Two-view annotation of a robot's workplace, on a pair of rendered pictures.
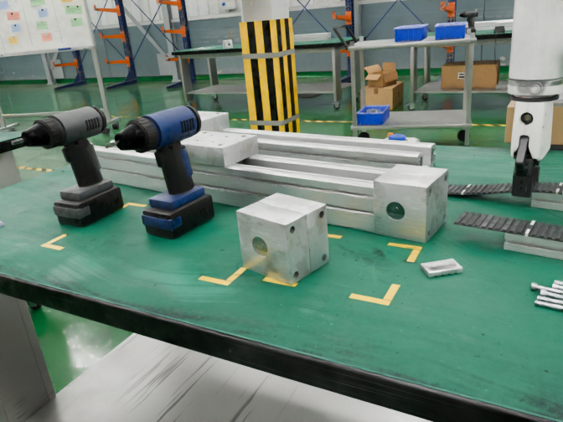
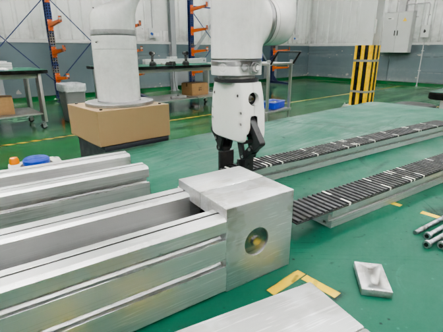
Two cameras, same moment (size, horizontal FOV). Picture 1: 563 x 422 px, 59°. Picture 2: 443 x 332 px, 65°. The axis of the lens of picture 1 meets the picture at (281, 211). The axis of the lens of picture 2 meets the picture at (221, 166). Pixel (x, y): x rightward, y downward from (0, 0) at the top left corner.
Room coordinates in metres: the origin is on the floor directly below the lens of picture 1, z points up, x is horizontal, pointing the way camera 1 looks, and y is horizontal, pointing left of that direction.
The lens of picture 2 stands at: (0.68, 0.14, 1.02)
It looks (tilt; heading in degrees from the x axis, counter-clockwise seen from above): 18 degrees down; 288
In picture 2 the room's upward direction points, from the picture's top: straight up
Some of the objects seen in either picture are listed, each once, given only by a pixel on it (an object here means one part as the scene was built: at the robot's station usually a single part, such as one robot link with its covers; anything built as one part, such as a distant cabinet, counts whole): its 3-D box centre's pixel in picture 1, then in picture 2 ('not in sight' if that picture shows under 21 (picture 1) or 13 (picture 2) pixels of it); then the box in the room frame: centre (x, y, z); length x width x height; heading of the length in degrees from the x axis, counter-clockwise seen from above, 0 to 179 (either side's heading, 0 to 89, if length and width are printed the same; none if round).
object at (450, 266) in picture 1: (441, 268); (371, 278); (0.62, -0.22, 0.78); 0.05 x 0.03 x 0.01; 97
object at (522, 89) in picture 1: (534, 86); (236, 68); (0.84, -0.44, 0.99); 0.09 x 0.08 x 0.03; 142
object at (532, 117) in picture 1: (531, 122); (235, 106); (0.84, -0.44, 0.93); 0.10 x 0.07 x 0.11; 142
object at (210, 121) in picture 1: (194, 127); not in sight; (1.36, 0.21, 0.87); 0.16 x 0.11 x 0.07; 52
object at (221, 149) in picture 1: (214, 153); not in sight; (1.05, 0.13, 0.87); 0.16 x 0.11 x 0.07; 52
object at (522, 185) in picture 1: (521, 180); (249, 163); (0.81, -0.42, 0.83); 0.03 x 0.03 x 0.07; 52
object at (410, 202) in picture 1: (413, 198); (227, 217); (0.79, -0.23, 0.83); 0.12 x 0.09 x 0.10; 142
